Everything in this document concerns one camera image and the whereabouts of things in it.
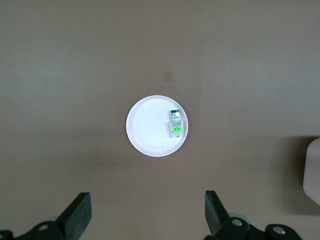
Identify white lunch box grey clips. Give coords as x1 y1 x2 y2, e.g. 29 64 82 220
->
302 137 320 205

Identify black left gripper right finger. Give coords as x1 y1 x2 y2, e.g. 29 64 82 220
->
204 190 303 240

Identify pale pink plate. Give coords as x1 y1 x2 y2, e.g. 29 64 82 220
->
125 94 193 158

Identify green push-button switch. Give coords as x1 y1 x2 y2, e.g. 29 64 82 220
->
167 108 185 139

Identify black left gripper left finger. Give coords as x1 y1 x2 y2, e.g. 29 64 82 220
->
0 191 92 240

